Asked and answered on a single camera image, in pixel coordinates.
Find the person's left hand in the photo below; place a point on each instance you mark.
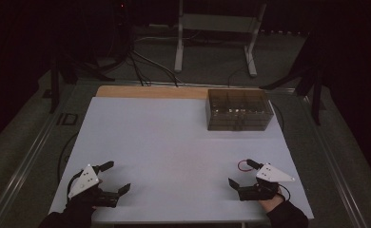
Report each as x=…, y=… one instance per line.
x=82, y=202

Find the aluminium floor rail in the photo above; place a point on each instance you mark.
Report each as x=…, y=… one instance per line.
x=25, y=169
x=335, y=171

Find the person's right hand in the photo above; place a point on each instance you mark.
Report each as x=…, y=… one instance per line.
x=270, y=203

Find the transparent plastic drawer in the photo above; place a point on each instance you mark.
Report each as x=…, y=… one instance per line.
x=224, y=127

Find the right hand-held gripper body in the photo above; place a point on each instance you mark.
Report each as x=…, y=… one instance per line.
x=274, y=174

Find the black rectangular floor frame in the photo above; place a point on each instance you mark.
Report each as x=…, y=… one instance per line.
x=61, y=119

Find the black tripod stand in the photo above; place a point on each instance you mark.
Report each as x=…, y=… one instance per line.
x=54, y=85
x=316, y=95

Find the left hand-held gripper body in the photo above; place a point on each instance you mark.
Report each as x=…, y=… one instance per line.
x=83, y=181

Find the white metal stand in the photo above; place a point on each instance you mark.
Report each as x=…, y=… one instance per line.
x=217, y=22

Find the white table cover sheet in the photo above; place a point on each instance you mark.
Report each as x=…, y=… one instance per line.
x=174, y=152

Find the smoky transparent drawer box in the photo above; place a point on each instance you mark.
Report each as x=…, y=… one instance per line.
x=237, y=104

